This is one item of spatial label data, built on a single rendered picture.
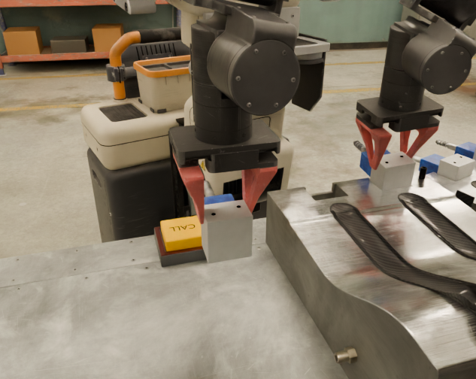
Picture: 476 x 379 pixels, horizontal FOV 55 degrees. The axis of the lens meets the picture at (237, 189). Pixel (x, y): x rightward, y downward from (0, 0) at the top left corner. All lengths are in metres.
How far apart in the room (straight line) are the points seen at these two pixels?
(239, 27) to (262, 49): 0.03
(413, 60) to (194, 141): 0.28
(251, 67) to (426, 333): 0.25
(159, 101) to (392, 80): 0.75
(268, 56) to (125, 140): 0.89
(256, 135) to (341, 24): 6.02
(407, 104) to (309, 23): 5.67
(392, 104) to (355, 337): 0.32
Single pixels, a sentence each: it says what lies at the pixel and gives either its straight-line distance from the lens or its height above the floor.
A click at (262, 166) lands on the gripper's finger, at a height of 1.02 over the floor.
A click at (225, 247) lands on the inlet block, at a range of 0.49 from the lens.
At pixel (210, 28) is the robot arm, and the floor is 1.15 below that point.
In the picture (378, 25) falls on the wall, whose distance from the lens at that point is 6.69.
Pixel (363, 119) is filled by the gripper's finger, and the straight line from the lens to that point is 0.67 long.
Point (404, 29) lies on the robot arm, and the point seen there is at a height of 1.12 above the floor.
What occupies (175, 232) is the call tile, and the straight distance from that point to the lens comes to 0.68.
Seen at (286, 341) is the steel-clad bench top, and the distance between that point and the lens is 0.56.
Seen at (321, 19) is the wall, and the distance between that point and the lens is 6.35.
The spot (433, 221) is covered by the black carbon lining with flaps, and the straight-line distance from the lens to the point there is 0.67.
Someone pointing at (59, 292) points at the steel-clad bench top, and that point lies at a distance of 0.67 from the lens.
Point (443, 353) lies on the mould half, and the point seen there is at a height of 0.93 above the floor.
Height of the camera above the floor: 1.21
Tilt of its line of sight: 28 degrees down
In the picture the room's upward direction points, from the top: straight up
